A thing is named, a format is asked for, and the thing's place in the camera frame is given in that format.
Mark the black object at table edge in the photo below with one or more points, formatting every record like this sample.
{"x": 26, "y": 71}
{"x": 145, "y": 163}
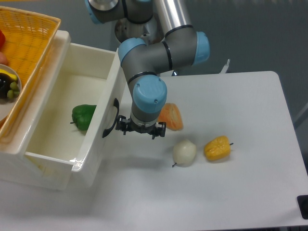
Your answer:
{"x": 303, "y": 205}

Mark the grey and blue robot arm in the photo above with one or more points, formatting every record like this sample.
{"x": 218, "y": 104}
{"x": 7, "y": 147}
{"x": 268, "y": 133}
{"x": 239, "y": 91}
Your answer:
{"x": 143, "y": 63}

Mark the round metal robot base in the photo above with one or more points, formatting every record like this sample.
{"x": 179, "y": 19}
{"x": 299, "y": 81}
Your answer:
{"x": 151, "y": 32}

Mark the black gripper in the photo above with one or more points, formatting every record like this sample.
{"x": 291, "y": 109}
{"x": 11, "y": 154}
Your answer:
{"x": 133, "y": 124}

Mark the orange toy bread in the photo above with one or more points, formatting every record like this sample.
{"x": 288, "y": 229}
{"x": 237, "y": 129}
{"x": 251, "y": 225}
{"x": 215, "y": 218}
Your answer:
{"x": 171, "y": 115}

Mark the red toy fruit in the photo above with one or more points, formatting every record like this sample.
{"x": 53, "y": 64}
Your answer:
{"x": 2, "y": 39}

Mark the white bracket behind table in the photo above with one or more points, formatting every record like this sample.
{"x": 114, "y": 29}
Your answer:
{"x": 225, "y": 68}

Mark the green toy bell pepper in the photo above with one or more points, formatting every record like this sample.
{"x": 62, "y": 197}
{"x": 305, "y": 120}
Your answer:
{"x": 82, "y": 116}

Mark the yellow woven basket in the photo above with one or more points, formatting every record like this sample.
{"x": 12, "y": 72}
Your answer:
{"x": 28, "y": 39}

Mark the yellow toy bell pepper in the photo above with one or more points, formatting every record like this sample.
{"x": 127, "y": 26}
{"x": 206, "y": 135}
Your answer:
{"x": 218, "y": 148}

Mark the white drawer cabinet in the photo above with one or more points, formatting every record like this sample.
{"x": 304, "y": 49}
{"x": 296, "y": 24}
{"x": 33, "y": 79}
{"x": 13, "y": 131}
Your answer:
{"x": 17, "y": 164}

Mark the white toy pear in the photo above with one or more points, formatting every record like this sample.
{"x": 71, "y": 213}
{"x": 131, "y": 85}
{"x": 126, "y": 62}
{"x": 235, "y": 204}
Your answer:
{"x": 184, "y": 153}

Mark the white plate with toy food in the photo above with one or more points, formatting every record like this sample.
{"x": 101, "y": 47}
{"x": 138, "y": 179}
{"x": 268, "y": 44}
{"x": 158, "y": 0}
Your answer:
{"x": 10, "y": 88}

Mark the white top drawer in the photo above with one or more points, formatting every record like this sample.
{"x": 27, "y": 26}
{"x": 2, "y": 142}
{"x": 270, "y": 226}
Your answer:
{"x": 68, "y": 141}

